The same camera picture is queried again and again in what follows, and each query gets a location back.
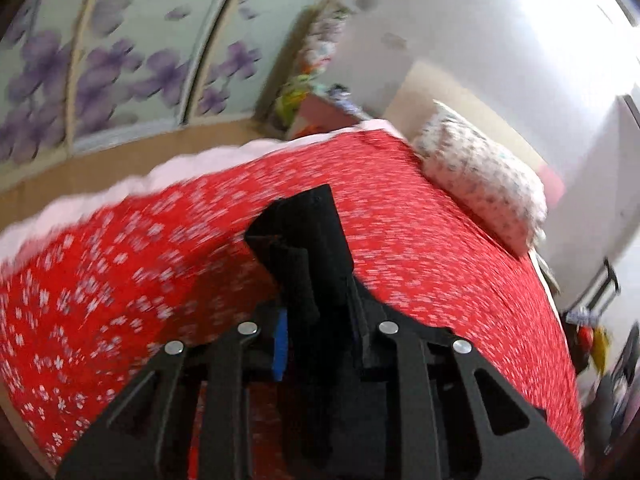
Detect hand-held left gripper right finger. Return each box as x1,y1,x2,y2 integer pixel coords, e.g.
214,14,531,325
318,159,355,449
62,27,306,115
349,279,584,480

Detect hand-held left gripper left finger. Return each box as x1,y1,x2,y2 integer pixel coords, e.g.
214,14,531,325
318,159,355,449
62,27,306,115
57,306,289,480

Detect black pants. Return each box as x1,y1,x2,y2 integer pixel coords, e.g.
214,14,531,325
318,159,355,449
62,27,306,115
245,184,391,480

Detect red floral bedspread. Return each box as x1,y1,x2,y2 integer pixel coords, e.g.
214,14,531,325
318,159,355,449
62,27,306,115
0,127,586,480

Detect wooden nightstand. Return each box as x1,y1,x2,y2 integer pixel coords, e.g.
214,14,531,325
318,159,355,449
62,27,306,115
531,249,562,295

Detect white printed pillow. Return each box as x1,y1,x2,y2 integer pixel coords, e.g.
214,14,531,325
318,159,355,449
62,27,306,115
412,100,549,259

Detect pink nightstand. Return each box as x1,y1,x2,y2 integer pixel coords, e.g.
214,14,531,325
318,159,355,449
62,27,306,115
292,91,374,139

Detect grey garment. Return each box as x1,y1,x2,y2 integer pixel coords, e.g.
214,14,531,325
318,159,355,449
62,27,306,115
582,320,640,461

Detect small bedside items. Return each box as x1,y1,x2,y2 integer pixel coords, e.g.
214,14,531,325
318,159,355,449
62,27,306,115
324,84,362,112

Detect green toy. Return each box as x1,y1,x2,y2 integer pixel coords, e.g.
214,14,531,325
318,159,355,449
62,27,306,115
272,74,314,122

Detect beige and pink headboard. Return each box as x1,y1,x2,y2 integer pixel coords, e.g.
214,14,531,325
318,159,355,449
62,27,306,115
382,59,566,206

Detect stack of plush toys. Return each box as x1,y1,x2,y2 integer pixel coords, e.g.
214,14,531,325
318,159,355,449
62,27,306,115
299,6,352,79

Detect floral sliding wardrobe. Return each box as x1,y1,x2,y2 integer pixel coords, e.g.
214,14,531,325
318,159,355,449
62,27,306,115
0,0,361,171

